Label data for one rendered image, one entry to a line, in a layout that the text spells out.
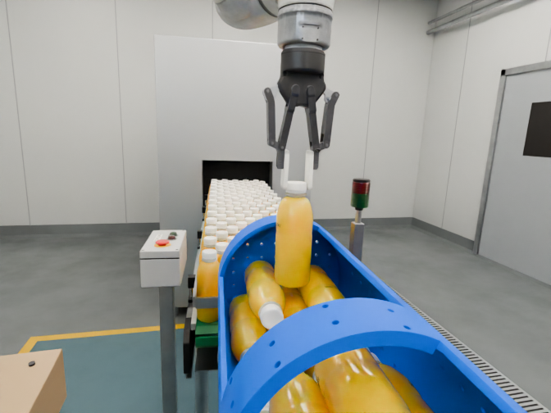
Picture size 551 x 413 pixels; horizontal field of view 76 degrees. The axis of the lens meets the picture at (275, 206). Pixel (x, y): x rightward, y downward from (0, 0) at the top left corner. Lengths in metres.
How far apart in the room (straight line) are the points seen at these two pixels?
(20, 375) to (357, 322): 0.45
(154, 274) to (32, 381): 0.45
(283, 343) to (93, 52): 4.92
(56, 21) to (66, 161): 1.63
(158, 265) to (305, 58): 0.63
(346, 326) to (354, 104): 5.19
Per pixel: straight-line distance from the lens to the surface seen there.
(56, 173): 5.24
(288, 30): 0.62
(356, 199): 1.26
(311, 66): 0.61
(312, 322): 0.36
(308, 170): 0.63
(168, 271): 0.97
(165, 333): 1.14
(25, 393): 0.59
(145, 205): 5.07
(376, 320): 0.36
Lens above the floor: 1.40
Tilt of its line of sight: 12 degrees down
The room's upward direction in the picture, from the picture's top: 2 degrees clockwise
